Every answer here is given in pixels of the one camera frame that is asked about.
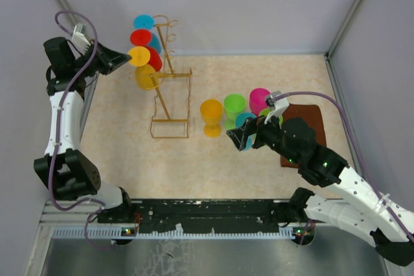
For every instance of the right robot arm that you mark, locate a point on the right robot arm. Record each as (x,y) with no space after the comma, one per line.
(369,214)

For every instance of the green wine glass front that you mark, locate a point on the green wine glass front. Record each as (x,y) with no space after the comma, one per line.
(234,105)

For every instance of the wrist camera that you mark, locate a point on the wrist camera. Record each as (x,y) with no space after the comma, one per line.
(79,38)
(277,103)

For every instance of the teal wine glass rear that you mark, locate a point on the teal wine glass rear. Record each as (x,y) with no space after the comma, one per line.
(147,28)

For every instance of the teal wine glass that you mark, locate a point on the teal wine glass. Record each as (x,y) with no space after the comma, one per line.
(239,121)
(147,28)

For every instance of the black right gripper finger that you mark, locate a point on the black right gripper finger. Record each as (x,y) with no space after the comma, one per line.
(249,127)
(241,141)

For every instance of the red wine glass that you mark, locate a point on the red wine glass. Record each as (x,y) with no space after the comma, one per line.
(155,60)

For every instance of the orange wine glass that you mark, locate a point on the orange wine glass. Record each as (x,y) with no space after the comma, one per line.
(211,113)
(144,73)

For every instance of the brown cloth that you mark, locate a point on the brown cloth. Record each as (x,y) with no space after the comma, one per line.
(311,128)

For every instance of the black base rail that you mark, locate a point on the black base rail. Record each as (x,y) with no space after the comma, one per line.
(205,216)

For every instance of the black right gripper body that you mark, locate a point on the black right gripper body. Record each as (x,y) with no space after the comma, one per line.
(270,134)

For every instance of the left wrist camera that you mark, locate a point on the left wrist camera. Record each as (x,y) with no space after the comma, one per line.
(79,38)

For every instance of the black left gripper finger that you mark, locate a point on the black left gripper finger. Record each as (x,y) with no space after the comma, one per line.
(106,67)
(110,56)

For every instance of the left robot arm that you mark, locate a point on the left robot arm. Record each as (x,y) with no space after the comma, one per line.
(65,171)

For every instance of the orange wine glass front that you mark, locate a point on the orange wine glass front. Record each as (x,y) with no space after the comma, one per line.
(211,113)

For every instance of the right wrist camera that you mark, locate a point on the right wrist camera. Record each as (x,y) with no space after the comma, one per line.
(277,103)

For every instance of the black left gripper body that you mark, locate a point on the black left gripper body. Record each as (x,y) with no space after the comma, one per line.
(96,61)

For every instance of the pink wine glass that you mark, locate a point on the pink wine glass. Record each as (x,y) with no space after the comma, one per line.
(257,100)

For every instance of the gold wire glass rack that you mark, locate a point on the gold wire glass rack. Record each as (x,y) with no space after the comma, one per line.
(171,115)

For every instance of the teal wine glass front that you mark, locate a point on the teal wine glass front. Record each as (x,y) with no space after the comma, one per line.
(239,121)

